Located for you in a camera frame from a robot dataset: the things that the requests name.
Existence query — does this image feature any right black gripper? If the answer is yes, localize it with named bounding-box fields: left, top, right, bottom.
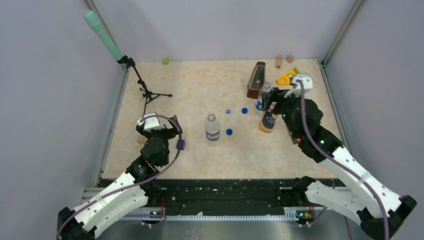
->
left=261, top=87, right=303, bottom=140

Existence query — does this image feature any clear crushed plastic bottle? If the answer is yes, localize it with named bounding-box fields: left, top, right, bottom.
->
left=255, top=81, right=272, bottom=111

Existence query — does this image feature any orange juice bottle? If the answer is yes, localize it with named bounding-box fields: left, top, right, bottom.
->
left=259, top=105, right=278, bottom=133

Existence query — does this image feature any blue labelled white jar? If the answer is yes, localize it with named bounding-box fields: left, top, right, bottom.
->
left=204, top=113, right=221, bottom=146

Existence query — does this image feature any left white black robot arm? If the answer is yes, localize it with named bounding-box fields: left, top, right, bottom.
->
left=55, top=113, right=183, bottom=240

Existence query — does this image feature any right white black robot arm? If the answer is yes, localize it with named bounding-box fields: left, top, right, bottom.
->
left=260, top=87, right=417, bottom=240

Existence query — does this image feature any brown metronome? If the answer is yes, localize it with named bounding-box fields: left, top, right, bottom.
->
left=246, top=61, right=266, bottom=99

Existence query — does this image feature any purple small block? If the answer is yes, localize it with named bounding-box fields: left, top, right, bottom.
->
left=176, top=139, right=186, bottom=151

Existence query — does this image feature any beige wooden cube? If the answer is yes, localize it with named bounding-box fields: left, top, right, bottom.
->
left=136, top=135, right=146, bottom=144

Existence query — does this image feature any yellow triangle toy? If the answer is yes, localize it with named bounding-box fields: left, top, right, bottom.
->
left=275, top=67, right=300, bottom=86

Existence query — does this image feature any tall wooden block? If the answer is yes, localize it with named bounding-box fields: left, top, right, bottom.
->
left=275, top=55, right=283, bottom=69

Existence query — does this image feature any black microphone tripod stand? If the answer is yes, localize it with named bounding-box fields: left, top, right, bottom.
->
left=117, top=55, right=173, bottom=116

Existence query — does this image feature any small wooden cube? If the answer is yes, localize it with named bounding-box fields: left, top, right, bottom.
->
left=285, top=54, right=296, bottom=64

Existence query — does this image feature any mint green microphone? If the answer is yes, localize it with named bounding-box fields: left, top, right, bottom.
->
left=83, top=10, right=124, bottom=63

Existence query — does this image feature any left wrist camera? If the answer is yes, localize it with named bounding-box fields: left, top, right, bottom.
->
left=137, top=112, right=165, bottom=132

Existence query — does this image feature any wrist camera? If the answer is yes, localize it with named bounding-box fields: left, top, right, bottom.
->
left=284, top=73, right=313, bottom=98
left=137, top=112, right=165, bottom=132

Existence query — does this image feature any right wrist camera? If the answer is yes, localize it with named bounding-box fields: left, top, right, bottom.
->
left=284, top=73, right=313, bottom=98

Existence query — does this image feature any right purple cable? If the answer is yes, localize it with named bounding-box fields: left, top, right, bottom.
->
left=295, top=79, right=390, bottom=240

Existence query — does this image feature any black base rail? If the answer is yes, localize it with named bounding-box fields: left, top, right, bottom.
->
left=99, top=177, right=349, bottom=221

